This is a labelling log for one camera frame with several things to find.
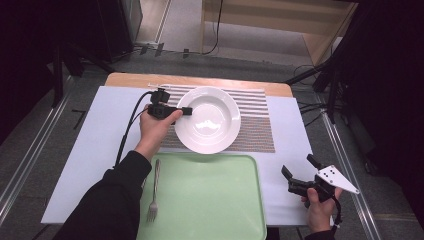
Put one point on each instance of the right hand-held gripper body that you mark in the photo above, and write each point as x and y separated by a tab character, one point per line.
336	178

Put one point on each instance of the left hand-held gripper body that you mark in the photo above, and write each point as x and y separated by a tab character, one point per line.
160	110

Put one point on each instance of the white deep plate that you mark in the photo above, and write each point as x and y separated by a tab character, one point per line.
210	133

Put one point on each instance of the silver fork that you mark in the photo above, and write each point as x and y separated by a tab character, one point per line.
155	186

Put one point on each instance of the green plastic tray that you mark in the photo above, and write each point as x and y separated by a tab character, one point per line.
206	200

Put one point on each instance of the person's left hand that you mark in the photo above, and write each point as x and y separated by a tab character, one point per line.
153	133

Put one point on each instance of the person's right hand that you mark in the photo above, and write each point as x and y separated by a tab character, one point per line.
320	215

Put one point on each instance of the striped woven placemat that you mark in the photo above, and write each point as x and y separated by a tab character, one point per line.
256	133

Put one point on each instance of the black floor plugs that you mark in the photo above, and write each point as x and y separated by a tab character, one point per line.
159	49

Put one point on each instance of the white table cover sheet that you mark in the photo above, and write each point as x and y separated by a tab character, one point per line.
100	133

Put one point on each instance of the black tripod stand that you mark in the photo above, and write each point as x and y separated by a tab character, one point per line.
333	90

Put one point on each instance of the dark cabinet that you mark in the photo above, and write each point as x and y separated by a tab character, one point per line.
113	30

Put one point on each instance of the black metal stand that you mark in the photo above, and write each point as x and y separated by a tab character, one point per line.
58	76

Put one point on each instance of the light wooden shelf unit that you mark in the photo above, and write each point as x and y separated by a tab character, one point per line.
320	43

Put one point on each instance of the metal floor rail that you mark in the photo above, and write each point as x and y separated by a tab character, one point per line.
350	173
30	160

